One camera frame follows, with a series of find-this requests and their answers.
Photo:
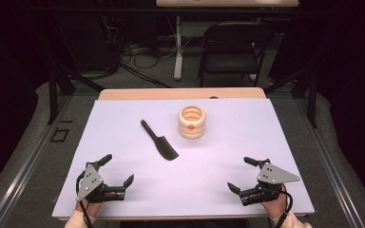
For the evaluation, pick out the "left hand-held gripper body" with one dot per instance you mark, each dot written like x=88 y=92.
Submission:
x=90 y=182

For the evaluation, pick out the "black folding chair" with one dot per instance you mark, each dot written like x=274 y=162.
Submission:
x=231 y=60

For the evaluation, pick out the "person's right hand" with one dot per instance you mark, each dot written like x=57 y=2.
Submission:
x=275 y=205

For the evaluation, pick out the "white table mat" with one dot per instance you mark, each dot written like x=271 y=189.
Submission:
x=202 y=177

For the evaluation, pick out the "wooden table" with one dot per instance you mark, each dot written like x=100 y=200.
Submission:
x=158 y=94

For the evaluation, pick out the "white desk leg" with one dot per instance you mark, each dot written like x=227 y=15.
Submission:
x=178 y=57

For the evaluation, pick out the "person's left hand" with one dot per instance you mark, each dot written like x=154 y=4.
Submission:
x=88 y=207

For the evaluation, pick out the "grey metal floor rail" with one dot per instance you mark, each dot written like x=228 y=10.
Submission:
x=326 y=158
x=28 y=160

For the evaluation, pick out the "black metal stand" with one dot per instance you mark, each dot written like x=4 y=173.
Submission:
x=312 y=101
x=53 y=95

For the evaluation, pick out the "cream ribbed utensil holder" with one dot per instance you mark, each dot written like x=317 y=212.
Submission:
x=191 y=130

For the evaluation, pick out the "light background desk top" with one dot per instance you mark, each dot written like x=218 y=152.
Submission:
x=228 y=3

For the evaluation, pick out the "black spatula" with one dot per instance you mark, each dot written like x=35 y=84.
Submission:
x=165 y=148

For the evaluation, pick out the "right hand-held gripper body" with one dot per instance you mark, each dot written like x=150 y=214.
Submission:
x=272 y=175

